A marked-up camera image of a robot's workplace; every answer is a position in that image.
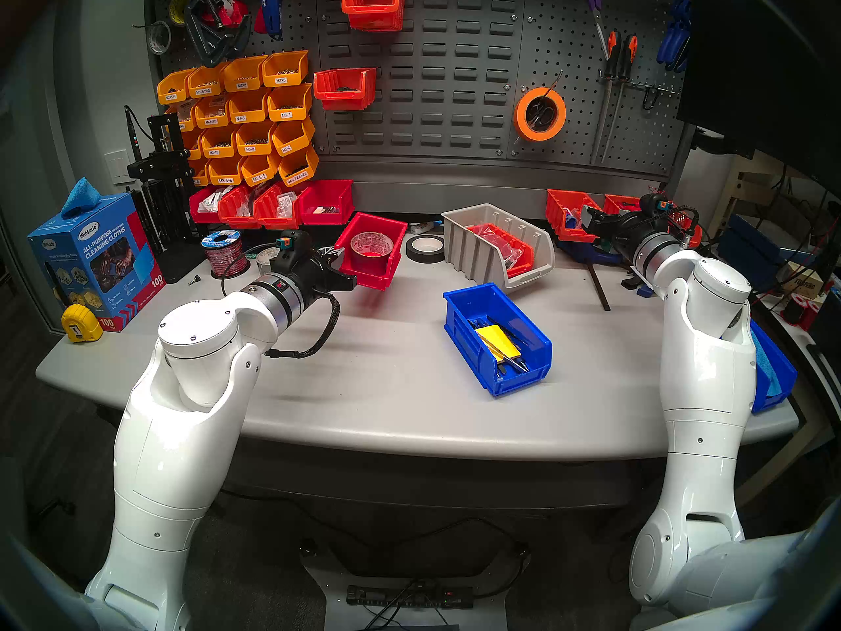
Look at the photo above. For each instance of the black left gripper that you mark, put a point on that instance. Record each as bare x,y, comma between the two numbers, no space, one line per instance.
328,278

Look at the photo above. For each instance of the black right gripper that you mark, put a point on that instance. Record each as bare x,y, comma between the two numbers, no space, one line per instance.
627,232

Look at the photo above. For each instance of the red bin holding tape roll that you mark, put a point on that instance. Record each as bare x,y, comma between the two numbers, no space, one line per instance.
381,276

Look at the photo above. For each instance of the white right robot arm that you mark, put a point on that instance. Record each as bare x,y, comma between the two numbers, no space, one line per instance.
706,386

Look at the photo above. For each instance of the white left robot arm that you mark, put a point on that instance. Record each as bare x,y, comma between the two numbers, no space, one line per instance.
177,439

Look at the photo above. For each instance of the red and white tool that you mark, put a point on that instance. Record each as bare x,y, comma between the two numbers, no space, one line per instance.
233,12

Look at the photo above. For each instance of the orange bin with red pliers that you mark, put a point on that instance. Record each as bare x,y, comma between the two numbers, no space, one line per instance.
617,202

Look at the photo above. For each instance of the blue bar clamp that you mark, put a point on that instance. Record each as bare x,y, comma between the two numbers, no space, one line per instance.
578,254

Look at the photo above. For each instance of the red bin with card pack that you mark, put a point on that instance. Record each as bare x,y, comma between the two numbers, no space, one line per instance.
315,219

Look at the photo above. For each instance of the sandpaper card pack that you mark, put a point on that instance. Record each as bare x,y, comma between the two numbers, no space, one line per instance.
325,210

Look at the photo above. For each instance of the orange bin with glue bottles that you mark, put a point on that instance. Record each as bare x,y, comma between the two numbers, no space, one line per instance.
558,209

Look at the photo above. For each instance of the clear bag of screws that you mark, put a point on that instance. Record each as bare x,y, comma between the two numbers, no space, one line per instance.
286,206

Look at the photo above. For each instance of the red bin with screw bag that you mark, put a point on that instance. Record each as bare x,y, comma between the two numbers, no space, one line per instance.
269,223

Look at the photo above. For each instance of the orange bin holding plastic bag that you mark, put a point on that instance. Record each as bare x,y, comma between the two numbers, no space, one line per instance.
522,258

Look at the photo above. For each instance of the grey pegboard with hand tools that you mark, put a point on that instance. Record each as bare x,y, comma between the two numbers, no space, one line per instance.
578,143

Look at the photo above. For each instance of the black tape roll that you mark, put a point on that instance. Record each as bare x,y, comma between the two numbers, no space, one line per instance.
420,259

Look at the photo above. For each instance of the yellow bin labelled M4-0.7 HEX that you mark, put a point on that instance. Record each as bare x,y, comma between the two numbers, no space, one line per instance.
299,169

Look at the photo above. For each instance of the clear plastic bag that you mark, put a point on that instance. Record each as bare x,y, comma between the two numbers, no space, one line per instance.
244,206

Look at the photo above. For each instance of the clear bag of red parts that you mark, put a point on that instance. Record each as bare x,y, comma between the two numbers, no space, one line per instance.
496,238

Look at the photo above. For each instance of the red bin with clear bag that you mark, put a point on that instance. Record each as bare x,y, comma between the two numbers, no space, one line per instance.
230,221

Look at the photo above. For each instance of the yellow bin labelled M2.5-5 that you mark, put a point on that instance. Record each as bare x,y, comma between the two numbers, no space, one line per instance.
259,171

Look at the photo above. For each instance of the yellow bin labelled M3-6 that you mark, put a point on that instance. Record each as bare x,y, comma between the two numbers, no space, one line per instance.
292,140

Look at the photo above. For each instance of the large grey storage bin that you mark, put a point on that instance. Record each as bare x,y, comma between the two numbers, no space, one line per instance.
473,255

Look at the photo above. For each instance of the red bin with white bag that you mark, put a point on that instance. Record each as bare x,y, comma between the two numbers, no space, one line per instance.
205,219

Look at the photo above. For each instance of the white plastic bag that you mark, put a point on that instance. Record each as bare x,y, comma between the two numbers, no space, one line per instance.
209,202

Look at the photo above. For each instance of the yellow bin labelled M2.5-6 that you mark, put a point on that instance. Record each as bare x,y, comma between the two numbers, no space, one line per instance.
225,175

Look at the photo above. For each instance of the orange masking tape roll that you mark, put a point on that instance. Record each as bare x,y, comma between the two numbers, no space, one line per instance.
522,120

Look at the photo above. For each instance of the yellow bin labelled M3-8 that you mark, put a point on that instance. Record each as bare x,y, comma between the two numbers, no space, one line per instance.
253,143

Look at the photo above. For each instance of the black carabiner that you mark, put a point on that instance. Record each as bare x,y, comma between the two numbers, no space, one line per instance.
644,97

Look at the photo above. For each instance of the large blue storage bin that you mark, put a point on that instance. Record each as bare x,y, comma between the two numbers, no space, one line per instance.
466,307

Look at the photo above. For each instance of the dark blue storage crate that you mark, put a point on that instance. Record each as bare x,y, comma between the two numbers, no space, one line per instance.
749,242

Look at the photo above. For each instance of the yellow sticky note pad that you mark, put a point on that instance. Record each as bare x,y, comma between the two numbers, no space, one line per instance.
496,339

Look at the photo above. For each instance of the yellow bin labelled M2.5-8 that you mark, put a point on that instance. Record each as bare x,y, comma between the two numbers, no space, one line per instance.
200,175

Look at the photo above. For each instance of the metal hook rack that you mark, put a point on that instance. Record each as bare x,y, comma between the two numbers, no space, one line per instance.
663,89

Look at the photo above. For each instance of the yellow bin labelled M3-4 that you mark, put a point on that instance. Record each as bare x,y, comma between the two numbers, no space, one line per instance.
289,107

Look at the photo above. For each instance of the yellow bin labelled M3-12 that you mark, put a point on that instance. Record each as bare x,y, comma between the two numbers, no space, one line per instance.
217,146

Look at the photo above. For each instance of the metal tweezers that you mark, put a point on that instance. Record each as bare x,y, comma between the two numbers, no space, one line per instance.
514,361

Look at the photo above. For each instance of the black metal stand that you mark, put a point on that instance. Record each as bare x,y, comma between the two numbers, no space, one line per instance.
172,242

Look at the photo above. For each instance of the yellow bin labelled M4-6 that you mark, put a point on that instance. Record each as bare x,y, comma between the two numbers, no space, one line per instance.
244,110

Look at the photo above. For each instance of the small yellow parts bin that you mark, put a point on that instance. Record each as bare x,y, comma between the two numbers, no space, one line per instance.
185,114
194,146

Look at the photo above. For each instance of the yellow bin labelled M4X4X6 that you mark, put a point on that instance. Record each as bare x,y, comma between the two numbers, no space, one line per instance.
211,114

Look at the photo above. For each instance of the yellow bin labelled M3X6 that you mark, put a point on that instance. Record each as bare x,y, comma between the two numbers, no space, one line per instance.
282,74

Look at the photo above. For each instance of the blue spring clamps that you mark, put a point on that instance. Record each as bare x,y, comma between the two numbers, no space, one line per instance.
673,41

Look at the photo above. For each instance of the small cardboard box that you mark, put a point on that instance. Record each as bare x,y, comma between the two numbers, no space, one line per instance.
805,281

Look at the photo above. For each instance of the yellow bin labelled M3X8 BAD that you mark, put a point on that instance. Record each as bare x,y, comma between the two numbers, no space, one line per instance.
205,84

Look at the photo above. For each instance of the red thread spool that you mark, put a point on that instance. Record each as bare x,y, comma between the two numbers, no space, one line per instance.
798,307

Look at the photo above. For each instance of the blue microfibre cloth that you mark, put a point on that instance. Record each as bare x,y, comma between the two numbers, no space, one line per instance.
765,373

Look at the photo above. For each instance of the black monitor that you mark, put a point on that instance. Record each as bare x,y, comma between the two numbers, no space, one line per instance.
755,58

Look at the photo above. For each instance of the blue cleaning cloths box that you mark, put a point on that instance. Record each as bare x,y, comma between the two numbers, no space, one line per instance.
98,261

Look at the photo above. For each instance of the blue bin holding cloth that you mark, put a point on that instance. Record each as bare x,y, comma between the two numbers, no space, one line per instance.
788,373

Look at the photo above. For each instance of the grey pegboard with yellow bins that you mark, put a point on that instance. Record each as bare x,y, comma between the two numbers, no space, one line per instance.
295,18

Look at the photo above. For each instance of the blue cloth in box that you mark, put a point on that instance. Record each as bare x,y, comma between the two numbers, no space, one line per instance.
80,199

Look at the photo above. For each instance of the yellow tape measure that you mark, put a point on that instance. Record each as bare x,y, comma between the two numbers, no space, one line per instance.
82,324

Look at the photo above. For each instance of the hanging grey tape roll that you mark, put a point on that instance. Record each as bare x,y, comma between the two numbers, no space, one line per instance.
150,39

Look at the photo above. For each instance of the yellow tape roll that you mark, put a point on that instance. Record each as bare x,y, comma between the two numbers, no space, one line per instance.
177,8

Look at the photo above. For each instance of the black power strip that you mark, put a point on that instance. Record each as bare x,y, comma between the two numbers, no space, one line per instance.
394,597

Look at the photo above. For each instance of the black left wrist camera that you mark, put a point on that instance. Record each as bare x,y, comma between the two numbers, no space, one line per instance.
292,248

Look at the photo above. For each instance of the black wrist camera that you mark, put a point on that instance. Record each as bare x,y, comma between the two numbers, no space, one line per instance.
654,202
292,248

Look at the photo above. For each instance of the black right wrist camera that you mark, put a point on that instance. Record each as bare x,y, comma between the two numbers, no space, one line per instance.
654,202

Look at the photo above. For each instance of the orange wall bin with contents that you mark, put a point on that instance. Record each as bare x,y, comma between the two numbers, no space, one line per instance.
341,97

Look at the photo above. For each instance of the grey louvered wall panel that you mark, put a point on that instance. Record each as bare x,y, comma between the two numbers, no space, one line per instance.
460,77

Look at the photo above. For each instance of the white wall switch plate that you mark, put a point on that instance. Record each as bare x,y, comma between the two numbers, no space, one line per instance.
118,166

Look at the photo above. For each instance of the empty orange wall bin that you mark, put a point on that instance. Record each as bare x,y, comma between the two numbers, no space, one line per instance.
371,15

